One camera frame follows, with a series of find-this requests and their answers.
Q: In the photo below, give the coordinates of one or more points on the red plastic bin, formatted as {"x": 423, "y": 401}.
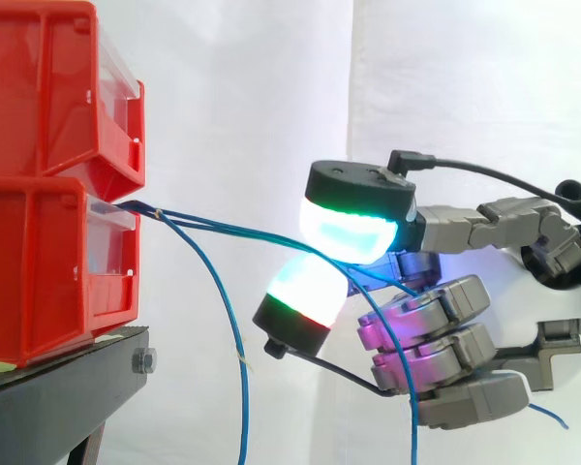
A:
{"x": 29, "y": 97}
{"x": 29, "y": 266}

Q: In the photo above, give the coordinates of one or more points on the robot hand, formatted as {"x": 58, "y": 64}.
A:
{"x": 465, "y": 339}

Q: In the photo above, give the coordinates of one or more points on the black stand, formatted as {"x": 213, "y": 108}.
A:
{"x": 53, "y": 402}

